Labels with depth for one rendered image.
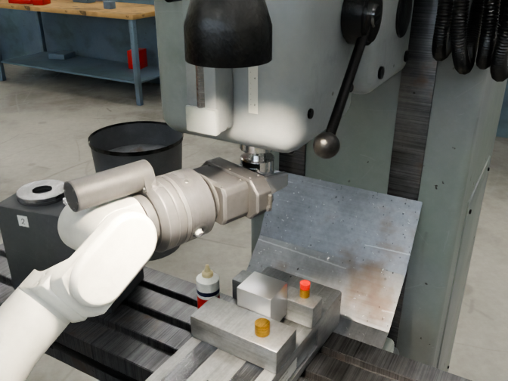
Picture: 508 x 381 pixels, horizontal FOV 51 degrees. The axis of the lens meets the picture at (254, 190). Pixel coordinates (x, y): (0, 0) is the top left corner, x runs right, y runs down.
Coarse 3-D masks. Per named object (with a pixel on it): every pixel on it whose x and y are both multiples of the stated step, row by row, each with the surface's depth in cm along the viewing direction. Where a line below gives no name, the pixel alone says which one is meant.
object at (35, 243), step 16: (32, 192) 98; (48, 192) 98; (0, 208) 96; (16, 208) 95; (32, 208) 95; (48, 208) 95; (0, 224) 97; (16, 224) 96; (32, 224) 95; (48, 224) 93; (16, 240) 98; (32, 240) 97; (48, 240) 95; (16, 256) 100; (32, 256) 98; (48, 256) 97; (64, 256) 96; (16, 272) 102; (16, 288) 103; (128, 288) 102; (112, 304) 97
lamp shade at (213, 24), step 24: (192, 0) 41; (216, 0) 40; (240, 0) 40; (264, 0) 42; (192, 24) 41; (216, 24) 40; (240, 24) 40; (264, 24) 42; (192, 48) 42; (216, 48) 41; (240, 48) 41; (264, 48) 42
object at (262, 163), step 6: (240, 156) 73; (246, 156) 73; (270, 156) 73; (240, 162) 73; (246, 162) 72; (252, 162) 71; (258, 162) 71; (264, 162) 71; (270, 162) 72; (252, 168) 72; (258, 168) 71; (264, 168) 72
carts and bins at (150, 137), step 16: (112, 128) 286; (128, 128) 292; (144, 128) 293; (160, 128) 292; (96, 144) 278; (112, 144) 289; (128, 144) 295; (144, 144) 295; (160, 144) 295; (176, 144) 263; (96, 160) 262; (112, 160) 254; (128, 160) 253; (160, 160) 259; (176, 160) 268; (160, 256) 283
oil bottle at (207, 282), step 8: (208, 272) 93; (200, 280) 93; (208, 280) 92; (216, 280) 93; (200, 288) 93; (208, 288) 92; (216, 288) 93; (200, 296) 93; (208, 296) 93; (216, 296) 94; (200, 304) 94
